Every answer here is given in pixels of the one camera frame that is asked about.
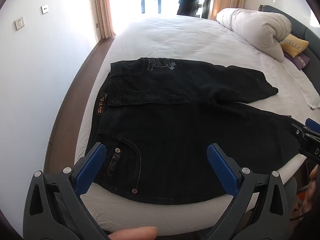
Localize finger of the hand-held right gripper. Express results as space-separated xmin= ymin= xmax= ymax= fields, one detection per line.
xmin=291 ymin=122 xmax=311 ymax=141
xmin=305 ymin=118 xmax=320 ymax=132

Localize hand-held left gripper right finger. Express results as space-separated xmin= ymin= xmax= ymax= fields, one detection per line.
xmin=206 ymin=143 xmax=298 ymax=240

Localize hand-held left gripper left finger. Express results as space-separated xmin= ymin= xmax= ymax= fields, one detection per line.
xmin=22 ymin=142 xmax=110 ymax=240

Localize black denim pants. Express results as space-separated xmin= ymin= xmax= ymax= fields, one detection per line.
xmin=85 ymin=57 xmax=304 ymax=204

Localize person's right hand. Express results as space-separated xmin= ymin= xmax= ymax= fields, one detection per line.
xmin=308 ymin=166 xmax=320 ymax=207

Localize person's left hand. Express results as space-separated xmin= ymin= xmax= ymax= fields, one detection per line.
xmin=107 ymin=226 xmax=159 ymax=240

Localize purple pillow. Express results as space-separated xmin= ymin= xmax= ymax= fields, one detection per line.
xmin=284 ymin=52 xmax=311 ymax=70

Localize yellow pillow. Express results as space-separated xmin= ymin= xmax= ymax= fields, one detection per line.
xmin=279 ymin=34 xmax=310 ymax=58

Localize grey bed headboard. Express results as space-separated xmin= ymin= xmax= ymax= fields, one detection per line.
xmin=259 ymin=4 xmax=320 ymax=77

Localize rolled white duvet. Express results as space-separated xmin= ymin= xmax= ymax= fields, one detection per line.
xmin=215 ymin=7 xmax=292 ymax=62

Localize white bed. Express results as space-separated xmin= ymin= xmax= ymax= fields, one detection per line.
xmin=75 ymin=14 xmax=320 ymax=230

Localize white wall socket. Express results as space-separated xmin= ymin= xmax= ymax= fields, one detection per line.
xmin=14 ymin=16 xmax=26 ymax=30

